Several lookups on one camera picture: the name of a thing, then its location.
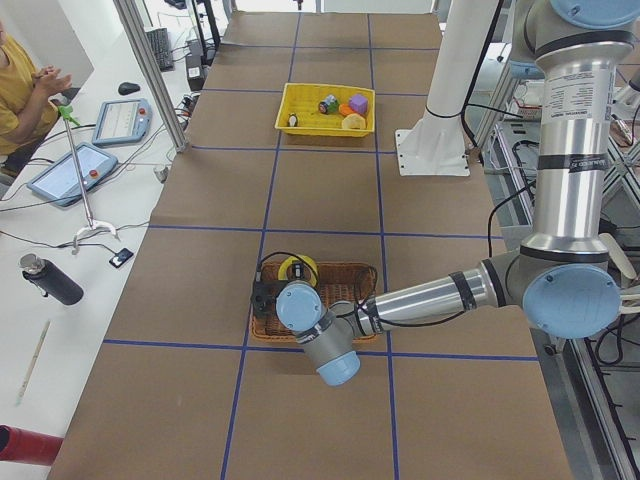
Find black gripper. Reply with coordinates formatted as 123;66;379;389
251;261;306;316

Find yellow tape roll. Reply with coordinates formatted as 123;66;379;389
277;255;319;287

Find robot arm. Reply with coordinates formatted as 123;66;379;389
251;1;639;386

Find brown wicker basket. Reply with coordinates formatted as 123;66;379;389
249;261;380;344

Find yellow woven basket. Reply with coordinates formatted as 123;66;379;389
275;83;375;138

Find panda figurine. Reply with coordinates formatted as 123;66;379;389
288;113;299;127

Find toy croissant bread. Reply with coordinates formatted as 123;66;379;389
341;113;367;130

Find orange toy carrot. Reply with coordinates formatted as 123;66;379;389
338;104;354;116

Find small black can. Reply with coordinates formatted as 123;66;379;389
318;94;340;115

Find purple foam cube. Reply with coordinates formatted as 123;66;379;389
348;93;369;116

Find small black device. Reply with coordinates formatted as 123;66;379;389
109;248;134;269

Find upper teach pendant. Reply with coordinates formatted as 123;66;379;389
92;99;152;147

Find teach pendant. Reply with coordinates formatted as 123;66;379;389
27;142;117;207
92;99;152;147

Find black water bottle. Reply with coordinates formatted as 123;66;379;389
19;253;84;305

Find black computer mouse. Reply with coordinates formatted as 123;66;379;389
118;82;141;96

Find lower teach pendant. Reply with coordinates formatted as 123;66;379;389
27;142;117;207

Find black keyboard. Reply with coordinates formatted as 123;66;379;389
145;28;174;72

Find metal reacher grabber tool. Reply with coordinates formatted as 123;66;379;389
57;105;119;255

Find person in yellow shirt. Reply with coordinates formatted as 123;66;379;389
1;29;72;178

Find red cylinder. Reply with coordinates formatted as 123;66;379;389
1;425;63;466

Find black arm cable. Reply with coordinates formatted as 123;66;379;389
254;251;476;329

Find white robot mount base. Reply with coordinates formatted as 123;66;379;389
395;0;501;177

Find aluminium frame post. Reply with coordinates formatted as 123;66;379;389
113;0;187;153

